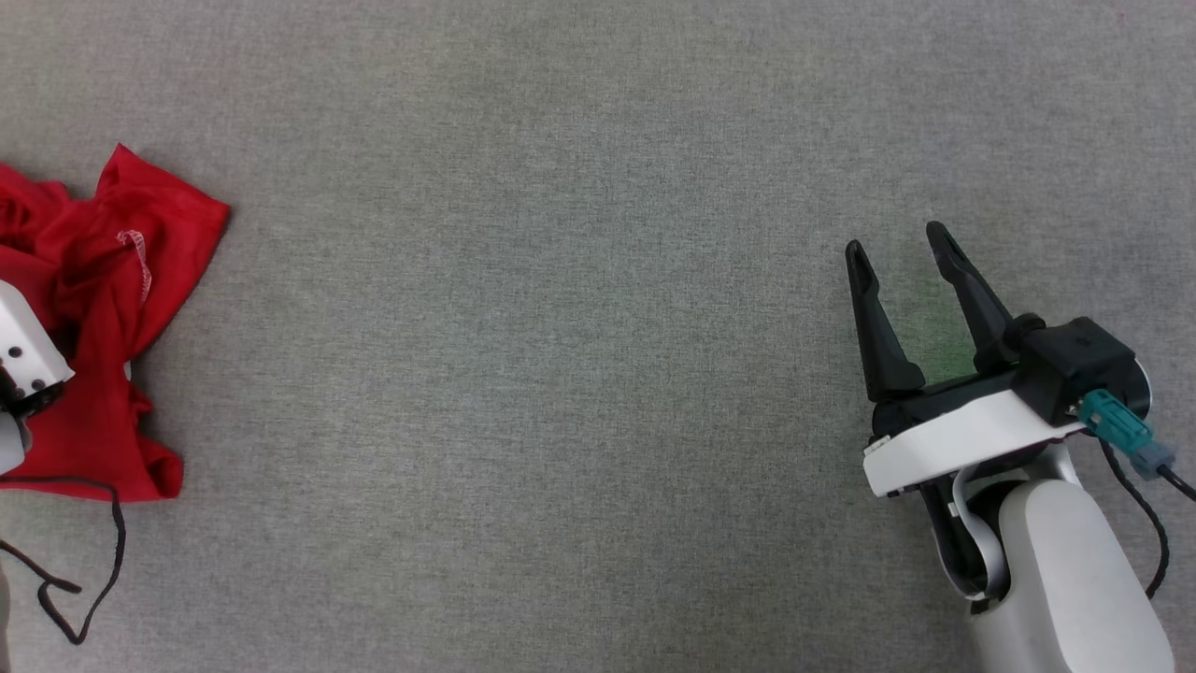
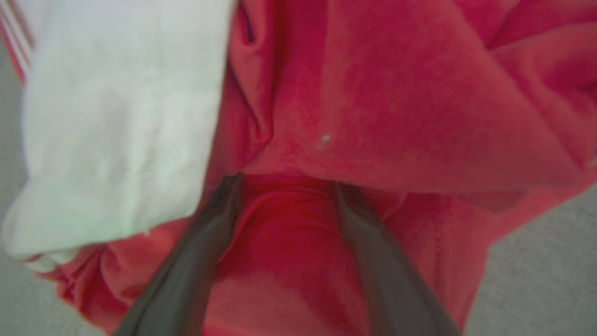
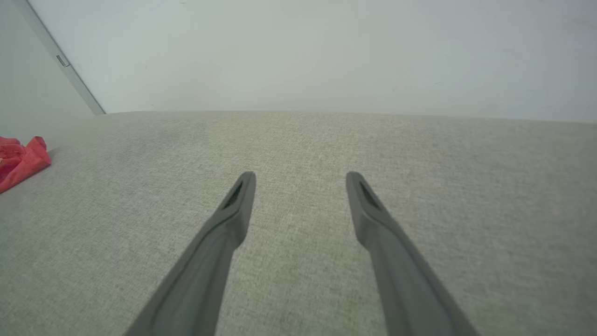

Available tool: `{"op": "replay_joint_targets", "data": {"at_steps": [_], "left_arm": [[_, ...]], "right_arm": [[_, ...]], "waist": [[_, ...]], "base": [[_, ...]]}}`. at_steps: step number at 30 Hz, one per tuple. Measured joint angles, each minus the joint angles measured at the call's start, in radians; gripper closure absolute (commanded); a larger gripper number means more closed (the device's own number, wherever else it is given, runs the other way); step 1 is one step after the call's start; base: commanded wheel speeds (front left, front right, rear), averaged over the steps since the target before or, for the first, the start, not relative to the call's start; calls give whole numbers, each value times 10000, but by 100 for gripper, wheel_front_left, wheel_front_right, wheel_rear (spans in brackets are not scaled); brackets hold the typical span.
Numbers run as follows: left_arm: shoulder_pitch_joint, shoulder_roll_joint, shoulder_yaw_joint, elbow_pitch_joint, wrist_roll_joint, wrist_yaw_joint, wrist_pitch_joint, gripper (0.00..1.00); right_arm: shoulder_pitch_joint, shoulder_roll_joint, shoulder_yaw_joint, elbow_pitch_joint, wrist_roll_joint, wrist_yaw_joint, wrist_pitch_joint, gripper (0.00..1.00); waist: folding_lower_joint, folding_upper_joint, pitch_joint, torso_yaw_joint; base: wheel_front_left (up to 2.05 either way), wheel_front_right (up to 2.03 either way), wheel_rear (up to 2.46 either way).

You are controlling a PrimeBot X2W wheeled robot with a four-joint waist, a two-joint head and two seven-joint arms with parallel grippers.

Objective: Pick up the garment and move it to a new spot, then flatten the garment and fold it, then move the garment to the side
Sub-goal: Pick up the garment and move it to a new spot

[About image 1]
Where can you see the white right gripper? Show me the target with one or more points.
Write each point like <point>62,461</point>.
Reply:
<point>953,435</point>

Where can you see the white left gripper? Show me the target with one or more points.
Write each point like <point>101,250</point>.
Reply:
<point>23,346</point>

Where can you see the red basketball jersey garment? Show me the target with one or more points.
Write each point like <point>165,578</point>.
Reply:
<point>103,280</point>

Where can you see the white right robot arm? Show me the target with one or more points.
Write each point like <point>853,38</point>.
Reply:
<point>1065,570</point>

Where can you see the right gripper black camera box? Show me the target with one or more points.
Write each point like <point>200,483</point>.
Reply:
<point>1074,360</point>

